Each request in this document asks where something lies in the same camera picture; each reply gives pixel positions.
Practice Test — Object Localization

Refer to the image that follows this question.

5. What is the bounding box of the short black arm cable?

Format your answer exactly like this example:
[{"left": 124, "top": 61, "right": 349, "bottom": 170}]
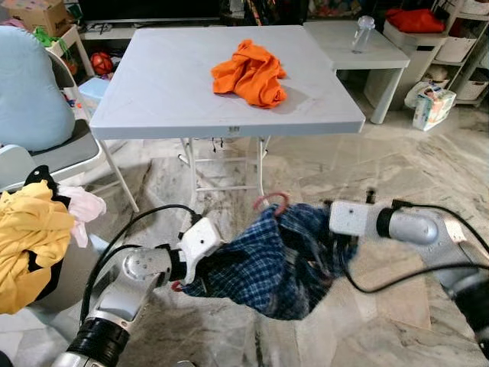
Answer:
[
  {"left": 80, "top": 243, "right": 146, "bottom": 322},
  {"left": 393, "top": 199, "right": 489, "bottom": 265}
]

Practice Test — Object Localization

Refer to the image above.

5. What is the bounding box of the pale blue cushion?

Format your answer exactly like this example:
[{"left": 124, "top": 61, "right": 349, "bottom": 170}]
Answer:
[{"left": 0, "top": 25, "right": 76, "bottom": 151}]

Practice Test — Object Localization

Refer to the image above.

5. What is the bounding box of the small white toy table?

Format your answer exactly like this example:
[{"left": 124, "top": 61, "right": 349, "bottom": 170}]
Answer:
[{"left": 34, "top": 23, "right": 96, "bottom": 81}]

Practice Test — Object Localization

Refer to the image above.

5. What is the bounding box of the short black right arm cable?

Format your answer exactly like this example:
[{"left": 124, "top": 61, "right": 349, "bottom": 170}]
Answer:
[{"left": 393, "top": 199, "right": 489, "bottom": 265}]

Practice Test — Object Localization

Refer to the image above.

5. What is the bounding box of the green toy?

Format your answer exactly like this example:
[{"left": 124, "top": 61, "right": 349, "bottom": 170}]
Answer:
[{"left": 32, "top": 29, "right": 66, "bottom": 48}]

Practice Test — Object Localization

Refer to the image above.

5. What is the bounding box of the white cloth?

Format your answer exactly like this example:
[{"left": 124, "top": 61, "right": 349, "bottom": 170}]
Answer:
[{"left": 57, "top": 186, "right": 108, "bottom": 247}]

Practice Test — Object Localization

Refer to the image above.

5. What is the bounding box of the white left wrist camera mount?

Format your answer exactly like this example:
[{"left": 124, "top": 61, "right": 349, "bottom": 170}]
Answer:
[{"left": 177, "top": 216, "right": 224, "bottom": 285}]

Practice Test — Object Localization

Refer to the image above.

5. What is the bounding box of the red cloth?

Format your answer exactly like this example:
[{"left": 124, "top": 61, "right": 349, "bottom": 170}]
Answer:
[{"left": 386, "top": 8, "right": 446, "bottom": 34}]

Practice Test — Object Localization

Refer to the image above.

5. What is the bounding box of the long black left arm cable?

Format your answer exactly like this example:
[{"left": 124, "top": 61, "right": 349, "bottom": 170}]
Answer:
[{"left": 80, "top": 203, "right": 203, "bottom": 326}]

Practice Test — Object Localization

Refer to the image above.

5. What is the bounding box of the red ball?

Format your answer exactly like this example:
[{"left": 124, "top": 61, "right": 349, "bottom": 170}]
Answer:
[{"left": 90, "top": 52, "right": 115, "bottom": 77}]

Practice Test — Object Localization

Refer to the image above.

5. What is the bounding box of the clear plastic bottle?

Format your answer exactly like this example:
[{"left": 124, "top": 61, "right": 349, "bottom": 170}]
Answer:
[{"left": 351, "top": 15, "right": 377, "bottom": 54}]

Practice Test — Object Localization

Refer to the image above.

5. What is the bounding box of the short black left arm cable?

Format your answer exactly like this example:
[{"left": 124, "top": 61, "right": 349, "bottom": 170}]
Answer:
[{"left": 80, "top": 243, "right": 146, "bottom": 322}]

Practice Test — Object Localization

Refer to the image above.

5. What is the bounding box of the black television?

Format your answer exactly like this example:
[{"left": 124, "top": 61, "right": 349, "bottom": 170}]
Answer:
[{"left": 76, "top": 0, "right": 222, "bottom": 22}]

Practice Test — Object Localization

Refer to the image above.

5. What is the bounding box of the white folding table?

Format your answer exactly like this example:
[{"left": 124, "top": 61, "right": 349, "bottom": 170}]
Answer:
[{"left": 89, "top": 25, "right": 366, "bottom": 213}]

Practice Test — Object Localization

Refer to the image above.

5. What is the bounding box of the white television bench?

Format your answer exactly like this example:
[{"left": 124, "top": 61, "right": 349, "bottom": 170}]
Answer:
[{"left": 80, "top": 19, "right": 230, "bottom": 43}]

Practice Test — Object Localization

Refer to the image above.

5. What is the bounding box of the orange cloth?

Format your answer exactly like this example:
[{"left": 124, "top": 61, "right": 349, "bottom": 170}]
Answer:
[{"left": 212, "top": 40, "right": 289, "bottom": 108}]

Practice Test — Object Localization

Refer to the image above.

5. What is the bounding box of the blue plaid shirt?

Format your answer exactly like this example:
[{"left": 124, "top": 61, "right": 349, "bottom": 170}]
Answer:
[{"left": 181, "top": 203, "right": 360, "bottom": 320}]

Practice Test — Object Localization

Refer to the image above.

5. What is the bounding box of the small white side table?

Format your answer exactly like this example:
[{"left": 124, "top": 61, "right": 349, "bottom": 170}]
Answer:
[{"left": 303, "top": 21, "right": 411, "bottom": 125}]

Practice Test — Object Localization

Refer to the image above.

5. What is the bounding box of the pale blue step stool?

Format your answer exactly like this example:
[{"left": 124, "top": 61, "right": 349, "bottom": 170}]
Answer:
[{"left": 76, "top": 76, "right": 112, "bottom": 104}]

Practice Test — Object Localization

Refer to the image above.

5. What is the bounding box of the yellow T-shirt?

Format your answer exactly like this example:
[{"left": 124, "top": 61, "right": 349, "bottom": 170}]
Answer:
[{"left": 0, "top": 181, "right": 77, "bottom": 316}]

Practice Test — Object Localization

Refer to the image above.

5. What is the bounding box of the black garment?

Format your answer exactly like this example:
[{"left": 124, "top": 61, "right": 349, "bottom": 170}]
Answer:
[{"left": 23, "top": 164, "right": 62, "bottom": 299}]

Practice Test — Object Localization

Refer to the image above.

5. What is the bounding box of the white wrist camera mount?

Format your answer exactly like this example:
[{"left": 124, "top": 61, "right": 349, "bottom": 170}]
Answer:
[
  {"left": 177, "top": 216, "right": 224, "bottom": 285},
  {"left": 329, "top": 200, "right": 383, "bottom": 238}
]

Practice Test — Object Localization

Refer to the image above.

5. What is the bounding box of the pink plastic hanger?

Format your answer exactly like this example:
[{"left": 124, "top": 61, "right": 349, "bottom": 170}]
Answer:
[{"left": 170, "top": 191, "right": 291, "bottom": 294}]

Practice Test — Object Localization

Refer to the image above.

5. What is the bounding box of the white perforated hamper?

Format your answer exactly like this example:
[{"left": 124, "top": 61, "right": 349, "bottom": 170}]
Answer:
[{"left": 382, "top": 21, "right": 448, "bottom": 85}]

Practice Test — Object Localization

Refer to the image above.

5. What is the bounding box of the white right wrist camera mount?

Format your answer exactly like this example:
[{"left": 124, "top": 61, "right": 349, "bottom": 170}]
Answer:
[{"left": 329, "top": 200, "right": 383, "bottom": 238}]

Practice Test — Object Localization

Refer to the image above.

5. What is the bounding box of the cardboard box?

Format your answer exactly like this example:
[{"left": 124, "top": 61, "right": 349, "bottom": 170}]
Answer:
[{"left": 0, "top": 0, "right": 73, "bottom": 37}]

